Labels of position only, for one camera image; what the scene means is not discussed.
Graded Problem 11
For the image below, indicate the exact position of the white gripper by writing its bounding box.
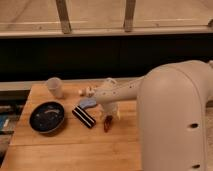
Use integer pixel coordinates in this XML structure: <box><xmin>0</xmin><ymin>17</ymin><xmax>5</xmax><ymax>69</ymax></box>
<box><xmin>100</xmin><ymin>102</ymin><xmax>120</xmax><ymax>121</ymax></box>

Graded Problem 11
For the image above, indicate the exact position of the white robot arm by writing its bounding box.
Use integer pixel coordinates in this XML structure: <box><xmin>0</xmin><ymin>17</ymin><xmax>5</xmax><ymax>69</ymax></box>
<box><xmin>94</xmin><ymin>60</ymin><xmax>213</xmax><ymax>171</ymax></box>

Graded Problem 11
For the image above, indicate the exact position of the black white striped block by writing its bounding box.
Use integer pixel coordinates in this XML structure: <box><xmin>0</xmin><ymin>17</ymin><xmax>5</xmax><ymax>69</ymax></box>
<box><xmin>72</xmin><ymin>106</ymin><xmax>96</xmax><ymax>129</ymax></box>

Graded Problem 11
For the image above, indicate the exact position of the light blue sponge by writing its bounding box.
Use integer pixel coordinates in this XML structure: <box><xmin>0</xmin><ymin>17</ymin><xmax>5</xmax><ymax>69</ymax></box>
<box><xmin>79</xmin><ymin>98</ymin><xmax>97</xmax><ymax>109</ymax></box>

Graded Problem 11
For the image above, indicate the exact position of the dark blue bowl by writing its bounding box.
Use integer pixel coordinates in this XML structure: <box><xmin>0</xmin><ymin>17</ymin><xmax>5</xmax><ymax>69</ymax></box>
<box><xmin>29</xmin><ymin>101</ymin><xmax>65</xmax><ymax>134</ymax></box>

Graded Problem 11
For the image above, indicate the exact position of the white plastic cup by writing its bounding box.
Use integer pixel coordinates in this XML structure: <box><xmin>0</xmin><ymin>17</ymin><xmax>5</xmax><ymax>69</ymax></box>
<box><xmin>45</xmin><ymin>77</ymin><xmax>63</xmax><ymax>98</ymax></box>

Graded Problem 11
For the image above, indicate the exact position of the right wooden window post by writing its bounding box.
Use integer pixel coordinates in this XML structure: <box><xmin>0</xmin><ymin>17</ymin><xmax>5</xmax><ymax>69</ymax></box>
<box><xmin>123</xmin><ymin>0</ymin><xmax>136</xmax><ymax>32</ymax></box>

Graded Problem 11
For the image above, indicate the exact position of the wooden window post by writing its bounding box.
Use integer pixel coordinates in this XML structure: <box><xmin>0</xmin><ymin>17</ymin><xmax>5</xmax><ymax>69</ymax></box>
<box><xmin>56</xmin><ymin>0</ymin><xmax>72</xmax><ymax>34</ymax></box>
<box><xmin>123</xmin><ymin>0</ymin><xmax>136</xmax><ymax>32</ymax></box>

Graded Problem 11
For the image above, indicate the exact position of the left wooden window post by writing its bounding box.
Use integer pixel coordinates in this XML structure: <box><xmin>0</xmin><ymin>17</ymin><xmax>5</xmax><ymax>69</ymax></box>
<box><xmin>56</xmin><ymin>0</ymin><xmax>72</xmax><ymax>34</ymax></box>

